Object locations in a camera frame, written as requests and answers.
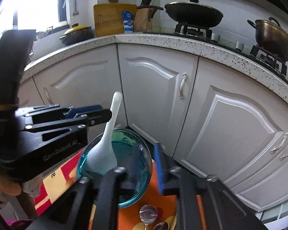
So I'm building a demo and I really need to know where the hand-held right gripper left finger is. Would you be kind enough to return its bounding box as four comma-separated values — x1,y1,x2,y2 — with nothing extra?
26,166,141,230

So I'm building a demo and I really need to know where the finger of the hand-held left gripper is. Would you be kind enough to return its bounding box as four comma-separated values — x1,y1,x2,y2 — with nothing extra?
21,108,112,143
16,104,104,124

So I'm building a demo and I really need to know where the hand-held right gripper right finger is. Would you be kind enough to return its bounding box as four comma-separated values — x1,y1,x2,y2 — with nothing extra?
153,143,270,230

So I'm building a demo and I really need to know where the blue-rimmed printed cup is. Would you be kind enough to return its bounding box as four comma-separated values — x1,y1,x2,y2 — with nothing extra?
76,128,153,209

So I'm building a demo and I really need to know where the white plastic spoon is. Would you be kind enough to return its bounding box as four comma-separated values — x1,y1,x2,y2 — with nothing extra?
88,91,123,176

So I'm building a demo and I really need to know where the person's left hand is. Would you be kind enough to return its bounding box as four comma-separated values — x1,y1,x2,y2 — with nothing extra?
0,172,43,203

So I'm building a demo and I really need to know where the white cabinet door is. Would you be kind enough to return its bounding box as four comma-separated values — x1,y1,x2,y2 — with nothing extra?
118,44,199,159
229,134,288,212
19,77,51,109
173,56,288,213
32,44,129,135

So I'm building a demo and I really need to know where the metal spoon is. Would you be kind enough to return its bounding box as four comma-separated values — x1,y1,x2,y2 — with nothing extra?
153,222,170,230
139,204,158,230

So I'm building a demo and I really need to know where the orange patterned tablecloth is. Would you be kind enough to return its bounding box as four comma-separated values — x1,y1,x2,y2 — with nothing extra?
34,149,207,230

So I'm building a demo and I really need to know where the yellow lidded black pot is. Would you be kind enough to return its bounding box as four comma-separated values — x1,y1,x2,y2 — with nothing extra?
60,23,94,45

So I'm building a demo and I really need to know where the bright kitchen window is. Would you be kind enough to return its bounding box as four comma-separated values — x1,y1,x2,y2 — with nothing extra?
0,0,68,36

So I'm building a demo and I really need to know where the wooden cutting board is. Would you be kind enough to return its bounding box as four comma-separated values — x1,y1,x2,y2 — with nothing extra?
93,3,138,37

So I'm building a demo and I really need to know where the blue white packet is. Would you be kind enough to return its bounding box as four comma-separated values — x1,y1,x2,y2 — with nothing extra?
122,11,135,33

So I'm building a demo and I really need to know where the speckled stone countertop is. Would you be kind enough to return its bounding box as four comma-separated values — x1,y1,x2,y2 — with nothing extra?
20,32,288,106

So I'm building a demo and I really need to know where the wooden knife block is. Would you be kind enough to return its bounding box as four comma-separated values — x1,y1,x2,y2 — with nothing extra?
134,0,159,32

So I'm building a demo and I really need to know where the black wok with lid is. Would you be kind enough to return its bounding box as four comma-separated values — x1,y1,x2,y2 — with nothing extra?
137,0,224,28

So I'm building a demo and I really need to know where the black gas stove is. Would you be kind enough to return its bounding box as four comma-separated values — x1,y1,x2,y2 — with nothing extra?
143,22,288,89

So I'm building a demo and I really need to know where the steel stock pot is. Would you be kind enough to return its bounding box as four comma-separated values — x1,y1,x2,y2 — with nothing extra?
247,17,288,63

